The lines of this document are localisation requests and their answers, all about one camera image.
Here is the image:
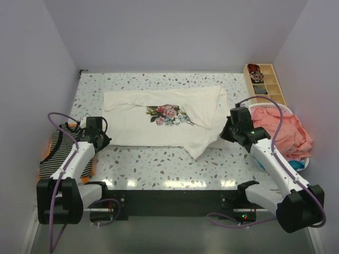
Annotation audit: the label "teal garment in basket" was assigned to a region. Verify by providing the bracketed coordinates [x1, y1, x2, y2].
[258, 158, 305, 171]

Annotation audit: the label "white floral print t-shirt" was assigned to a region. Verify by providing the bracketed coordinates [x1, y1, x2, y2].
[102, 86, 230, 159]

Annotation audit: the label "salmon orange garment in basket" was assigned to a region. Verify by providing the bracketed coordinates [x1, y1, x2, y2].
[252, 107, 313, 161]

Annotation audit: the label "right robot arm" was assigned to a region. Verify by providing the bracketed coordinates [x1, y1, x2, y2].
[220, 106, 326, 233]

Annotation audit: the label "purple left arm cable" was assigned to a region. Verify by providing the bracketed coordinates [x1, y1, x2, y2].
[47, 112, 122, 253]

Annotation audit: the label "pink black rolled socks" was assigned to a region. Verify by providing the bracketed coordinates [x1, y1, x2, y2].
[249, 71, 264, 84]

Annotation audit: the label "grey rolled socks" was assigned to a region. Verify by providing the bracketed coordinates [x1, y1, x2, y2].
[253, 86, 268, 95]

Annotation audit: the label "black white striped folded shirt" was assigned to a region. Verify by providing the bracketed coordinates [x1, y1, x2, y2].
[39, 122, 95, 178]

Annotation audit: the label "red black rolled socks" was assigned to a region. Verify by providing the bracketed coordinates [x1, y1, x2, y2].
[247, 63, 261, 73]

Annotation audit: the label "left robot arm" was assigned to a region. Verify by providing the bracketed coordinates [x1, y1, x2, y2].
[37, 116, 111, 224]

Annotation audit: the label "wooden compartment organizer box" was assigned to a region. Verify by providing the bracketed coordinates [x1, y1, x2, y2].
[243, 63, 287, 106]

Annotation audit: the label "white plastic laundry basket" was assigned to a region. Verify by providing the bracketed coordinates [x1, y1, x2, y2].
[246, 103, 310, 170]

